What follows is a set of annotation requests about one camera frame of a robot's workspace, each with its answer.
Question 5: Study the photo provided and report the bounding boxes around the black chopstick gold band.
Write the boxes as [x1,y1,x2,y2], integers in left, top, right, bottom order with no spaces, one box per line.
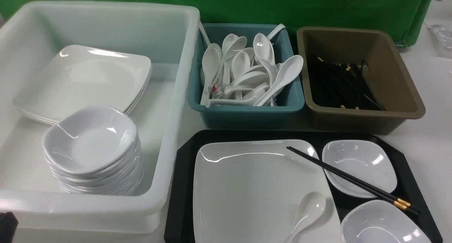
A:
[286,148,421,215]
[287,146,411,207]

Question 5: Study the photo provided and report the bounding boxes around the white small bowl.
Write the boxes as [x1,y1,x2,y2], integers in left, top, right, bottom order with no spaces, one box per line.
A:
[341,200,431,243]
[322,140,398,193]

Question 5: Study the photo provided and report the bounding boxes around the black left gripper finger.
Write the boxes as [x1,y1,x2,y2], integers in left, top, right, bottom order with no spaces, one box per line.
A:
[0,212,18,243]

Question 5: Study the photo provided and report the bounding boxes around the white soup spoon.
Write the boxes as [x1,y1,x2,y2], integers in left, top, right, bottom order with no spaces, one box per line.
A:
[284,192,326,243]

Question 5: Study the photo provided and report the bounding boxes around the pile of black chopsticks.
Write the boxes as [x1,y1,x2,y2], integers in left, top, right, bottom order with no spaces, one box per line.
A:
[307,54,385,111]

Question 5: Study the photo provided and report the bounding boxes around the clear plastic bag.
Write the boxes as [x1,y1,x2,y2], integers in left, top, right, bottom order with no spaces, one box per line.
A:
[428,24,452,53]

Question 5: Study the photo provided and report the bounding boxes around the stack of white square plates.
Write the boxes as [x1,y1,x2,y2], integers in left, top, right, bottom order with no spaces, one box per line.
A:
[13,45,152,125]

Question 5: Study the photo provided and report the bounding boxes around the white spoon leaning right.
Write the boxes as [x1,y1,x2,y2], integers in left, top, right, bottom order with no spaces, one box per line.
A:
[254,55,304,106]

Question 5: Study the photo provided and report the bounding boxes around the brown plastic chopstick bin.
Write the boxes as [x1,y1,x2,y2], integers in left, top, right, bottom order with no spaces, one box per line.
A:
[297,27,425,135]

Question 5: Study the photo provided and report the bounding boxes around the white spoon left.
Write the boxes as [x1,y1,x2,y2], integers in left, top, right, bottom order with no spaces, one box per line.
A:
[200,43,222,106]

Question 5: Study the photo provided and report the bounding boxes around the stack of white bowls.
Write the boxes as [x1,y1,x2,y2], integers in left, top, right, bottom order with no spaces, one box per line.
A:
[42,105,145,196]

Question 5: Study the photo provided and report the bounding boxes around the white spoon upright centre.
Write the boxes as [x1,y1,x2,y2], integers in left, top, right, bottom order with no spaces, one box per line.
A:
[253,33,277,85]

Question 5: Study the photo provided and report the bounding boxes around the black serving tray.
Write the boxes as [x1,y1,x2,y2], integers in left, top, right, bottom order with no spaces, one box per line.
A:
[163,129,443,243]

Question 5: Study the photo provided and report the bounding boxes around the teal plastic spoon bin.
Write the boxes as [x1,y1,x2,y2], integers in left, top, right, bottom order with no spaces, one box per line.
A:
[187,23,305,129]

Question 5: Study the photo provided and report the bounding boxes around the white square rice plate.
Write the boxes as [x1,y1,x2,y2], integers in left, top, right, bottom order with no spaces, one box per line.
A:
[192,140,343,243]

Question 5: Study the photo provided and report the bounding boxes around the green cloth backdrop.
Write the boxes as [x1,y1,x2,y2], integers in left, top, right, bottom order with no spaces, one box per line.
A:
[1,0,432,46]

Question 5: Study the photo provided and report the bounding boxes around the large white plastic bin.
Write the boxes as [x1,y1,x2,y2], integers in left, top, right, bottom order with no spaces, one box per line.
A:
[0,1,199,234]

